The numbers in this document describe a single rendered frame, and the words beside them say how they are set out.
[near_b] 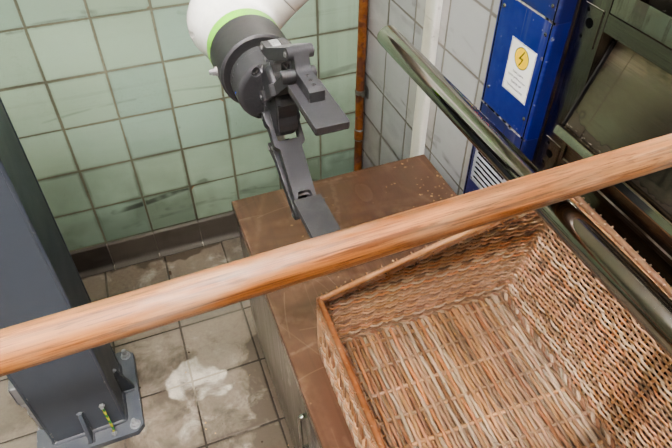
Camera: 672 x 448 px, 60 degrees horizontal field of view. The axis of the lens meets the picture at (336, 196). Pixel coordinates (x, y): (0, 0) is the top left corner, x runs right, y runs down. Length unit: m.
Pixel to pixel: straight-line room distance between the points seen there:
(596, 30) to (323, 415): 0.77
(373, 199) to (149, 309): 1.03
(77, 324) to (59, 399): 1.23
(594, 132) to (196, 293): 0.77
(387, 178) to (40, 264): 0.80
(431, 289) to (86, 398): 0.94
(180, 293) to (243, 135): 1.52
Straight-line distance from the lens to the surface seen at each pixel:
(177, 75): 1.77
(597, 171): 0.55
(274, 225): 1.35
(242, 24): 0.69
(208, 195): 2.04
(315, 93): 0.49
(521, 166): 0.59
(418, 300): 1.13
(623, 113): 1.02
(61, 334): 0.43
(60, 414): 1.71
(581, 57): 1.07
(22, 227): 1.23
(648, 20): 0.96
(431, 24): 1.44
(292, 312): 1.19
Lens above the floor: 1.53
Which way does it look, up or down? 42 degrees down
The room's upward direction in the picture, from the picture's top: straight up
